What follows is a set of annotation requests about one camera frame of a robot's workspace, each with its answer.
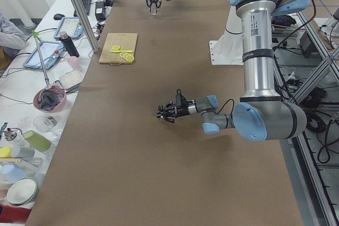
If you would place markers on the steel jigger measuring cup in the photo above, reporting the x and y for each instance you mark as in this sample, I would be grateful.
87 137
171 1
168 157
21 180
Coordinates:
161 114

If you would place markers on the clear glass beaker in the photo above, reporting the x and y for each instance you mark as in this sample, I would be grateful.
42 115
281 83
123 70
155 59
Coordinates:
153 10

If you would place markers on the pink cup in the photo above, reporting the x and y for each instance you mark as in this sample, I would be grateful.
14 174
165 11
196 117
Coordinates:
74 63

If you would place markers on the green cup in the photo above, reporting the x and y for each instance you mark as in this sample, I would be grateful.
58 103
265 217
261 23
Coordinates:
37 141

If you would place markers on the light blue cup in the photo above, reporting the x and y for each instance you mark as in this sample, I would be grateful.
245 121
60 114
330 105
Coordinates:
13 172

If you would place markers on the wooden cutting board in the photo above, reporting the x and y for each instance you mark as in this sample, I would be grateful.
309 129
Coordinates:
126 41

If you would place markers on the yellow plastic knife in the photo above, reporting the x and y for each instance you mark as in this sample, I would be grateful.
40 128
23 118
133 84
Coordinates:
120 51

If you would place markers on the black keyboard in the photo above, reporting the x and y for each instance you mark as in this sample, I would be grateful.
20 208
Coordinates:
84 2

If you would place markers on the blue teach pendant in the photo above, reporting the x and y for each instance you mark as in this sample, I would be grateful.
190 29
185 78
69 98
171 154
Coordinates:
51 52
71 25

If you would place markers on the white pillar base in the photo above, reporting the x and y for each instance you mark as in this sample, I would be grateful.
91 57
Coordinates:
228 49

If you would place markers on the black water bottle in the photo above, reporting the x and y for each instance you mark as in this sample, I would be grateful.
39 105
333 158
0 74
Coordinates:
68 44

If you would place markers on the black computer mouse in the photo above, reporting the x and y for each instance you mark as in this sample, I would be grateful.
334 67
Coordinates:
58 16

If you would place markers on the white square container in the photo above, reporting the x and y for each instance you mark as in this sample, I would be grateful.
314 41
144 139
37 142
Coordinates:
71 80

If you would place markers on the pink bowl with cloth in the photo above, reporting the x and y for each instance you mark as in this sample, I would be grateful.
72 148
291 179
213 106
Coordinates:
50 100

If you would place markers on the steel extendable rod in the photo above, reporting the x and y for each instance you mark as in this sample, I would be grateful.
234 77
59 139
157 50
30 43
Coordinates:
37 41

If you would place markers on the clear wine glass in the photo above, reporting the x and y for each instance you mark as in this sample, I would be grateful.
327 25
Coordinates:
47 124

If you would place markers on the person in grey jacket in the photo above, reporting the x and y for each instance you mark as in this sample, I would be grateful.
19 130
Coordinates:
12 38

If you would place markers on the glass syrup dispenser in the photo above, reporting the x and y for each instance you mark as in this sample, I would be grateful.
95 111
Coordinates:
13 135

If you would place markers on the white green bowl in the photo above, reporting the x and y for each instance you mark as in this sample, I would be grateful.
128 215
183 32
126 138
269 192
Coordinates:
23 192

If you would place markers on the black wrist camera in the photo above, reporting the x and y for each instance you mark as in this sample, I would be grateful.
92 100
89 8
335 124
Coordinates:
180 99

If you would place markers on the aluminium frame post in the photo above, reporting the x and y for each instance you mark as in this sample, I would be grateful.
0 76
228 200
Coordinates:
80 10

